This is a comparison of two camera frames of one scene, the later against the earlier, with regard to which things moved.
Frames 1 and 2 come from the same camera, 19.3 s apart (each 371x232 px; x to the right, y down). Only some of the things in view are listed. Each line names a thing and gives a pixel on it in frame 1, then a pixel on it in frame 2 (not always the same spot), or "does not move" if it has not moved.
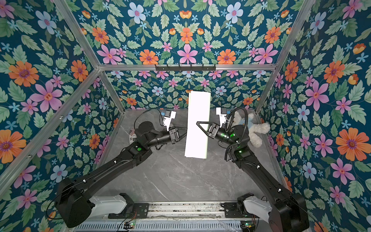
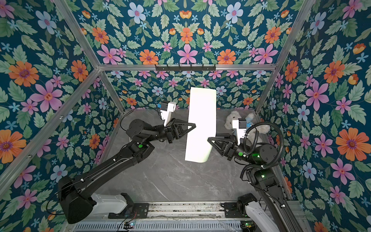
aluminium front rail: x=188 y=210 does not move
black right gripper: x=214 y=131 to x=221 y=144
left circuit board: x=127 y=225 does not move
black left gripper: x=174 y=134 does not move
